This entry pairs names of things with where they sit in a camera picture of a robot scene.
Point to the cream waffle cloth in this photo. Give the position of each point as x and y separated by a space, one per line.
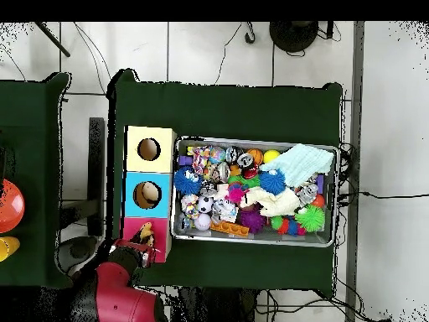
274 201

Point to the orange toy basketball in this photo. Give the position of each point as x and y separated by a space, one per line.
256 156

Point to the green spiky ball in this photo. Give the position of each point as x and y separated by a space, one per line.
310 218

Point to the black upright panel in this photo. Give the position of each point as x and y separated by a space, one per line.
96 167

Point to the shallow silver mesh bin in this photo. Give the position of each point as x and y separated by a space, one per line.
301 238

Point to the blue spiky ball with eyes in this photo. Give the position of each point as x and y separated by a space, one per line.
186 182

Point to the black round stand base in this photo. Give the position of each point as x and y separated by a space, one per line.
293 35

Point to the brown plush teddy toy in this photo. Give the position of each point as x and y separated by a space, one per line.
146 233

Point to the yellow plastic toy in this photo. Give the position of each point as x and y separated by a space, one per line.
8 247

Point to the orange plastic block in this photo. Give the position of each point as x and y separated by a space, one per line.
229 229

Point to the orange plastic bowl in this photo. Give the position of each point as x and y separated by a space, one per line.
13 211

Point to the yellow ball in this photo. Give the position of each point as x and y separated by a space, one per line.
271 156

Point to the dark green tablecloth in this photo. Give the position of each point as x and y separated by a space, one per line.
30 100
218 110

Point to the wooden box with three holes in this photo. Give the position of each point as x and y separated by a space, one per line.
147 198

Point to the black and white soccer ball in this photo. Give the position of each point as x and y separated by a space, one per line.
205 204

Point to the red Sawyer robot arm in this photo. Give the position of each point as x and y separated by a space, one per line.
124 302

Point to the light blue waffle cloth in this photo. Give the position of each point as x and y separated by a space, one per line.
298 162

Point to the white baseball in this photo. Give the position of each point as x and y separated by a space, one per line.
203 222

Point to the black rod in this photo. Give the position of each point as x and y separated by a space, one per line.
53 40

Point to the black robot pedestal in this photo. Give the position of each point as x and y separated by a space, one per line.
218 308

